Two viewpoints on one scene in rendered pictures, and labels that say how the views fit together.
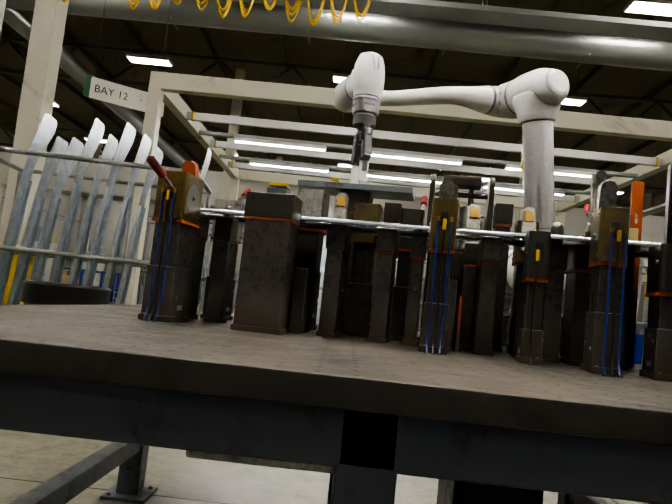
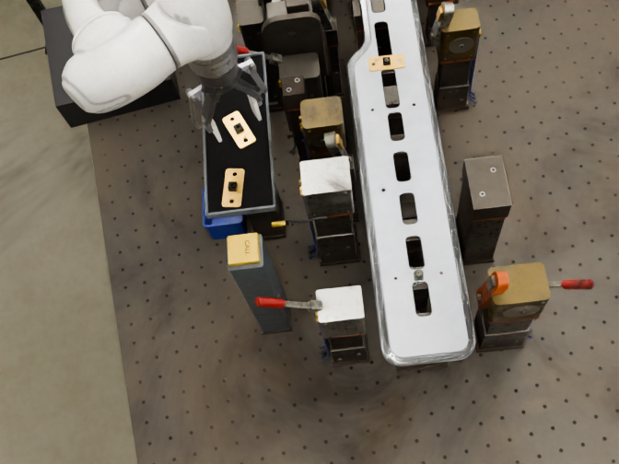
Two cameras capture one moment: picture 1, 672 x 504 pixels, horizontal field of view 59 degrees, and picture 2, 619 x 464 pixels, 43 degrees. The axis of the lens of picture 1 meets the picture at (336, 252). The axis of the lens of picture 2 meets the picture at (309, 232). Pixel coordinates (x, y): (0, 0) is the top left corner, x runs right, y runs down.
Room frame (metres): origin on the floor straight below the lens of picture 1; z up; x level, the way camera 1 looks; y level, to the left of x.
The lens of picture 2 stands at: (1.84, 0.82, 2.53)
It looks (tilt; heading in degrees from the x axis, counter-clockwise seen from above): 66 degrees down; 268
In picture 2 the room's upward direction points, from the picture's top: 14 degrees counter-clockwise
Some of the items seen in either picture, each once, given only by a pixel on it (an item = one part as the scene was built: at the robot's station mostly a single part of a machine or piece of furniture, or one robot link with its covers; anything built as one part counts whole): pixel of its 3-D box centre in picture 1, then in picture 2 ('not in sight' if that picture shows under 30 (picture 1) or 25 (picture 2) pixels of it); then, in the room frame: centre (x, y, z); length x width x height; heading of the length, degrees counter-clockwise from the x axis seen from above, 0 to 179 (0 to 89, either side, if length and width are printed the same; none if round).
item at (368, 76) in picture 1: (367, 77); (189, 13); (1.91, -0.04, 1.54); 0.13 x 0.11 x 0.16; 22
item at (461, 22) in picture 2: (439, 276); (460, 63); (1.33, -0.24, 0.87); 0.12 x 0.07 x 0.35; 170
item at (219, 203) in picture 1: (225, 261); (338, 330); (1.81, 0.34, 0.88); 0.12 x 0.07 x 0.36; 170
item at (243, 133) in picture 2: not in sight; (239, 128); (1.90, -0.05, 1.17); 0.08 x 0.04 x 0.01; 105
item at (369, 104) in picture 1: (365, 108); (210, 50); (1.90, -0.05, 1.43); 0.09 x 0.09 x 0.06
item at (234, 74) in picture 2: (363, 129); (218, 74); (1.90, -0.05, 1.36); 0.08 x 0.07 x 0.09; 15
